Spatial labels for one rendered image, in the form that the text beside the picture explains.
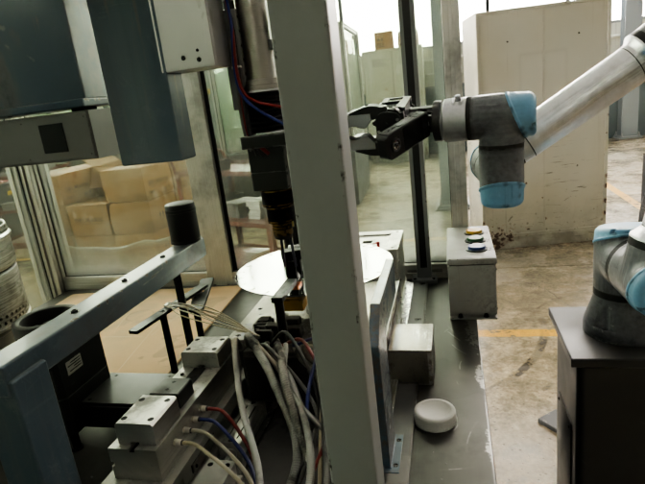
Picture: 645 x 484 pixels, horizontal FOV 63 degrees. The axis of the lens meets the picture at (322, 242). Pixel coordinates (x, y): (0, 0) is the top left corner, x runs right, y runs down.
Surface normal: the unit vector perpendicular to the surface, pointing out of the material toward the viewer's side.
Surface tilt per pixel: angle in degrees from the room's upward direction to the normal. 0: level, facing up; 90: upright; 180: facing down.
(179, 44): 90
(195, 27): 90
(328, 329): 90
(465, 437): 0
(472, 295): 90
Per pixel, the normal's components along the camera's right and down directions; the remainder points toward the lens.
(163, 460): 0.97, -0.05
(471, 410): -0.11, -0.96
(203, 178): -0.22, 0.29
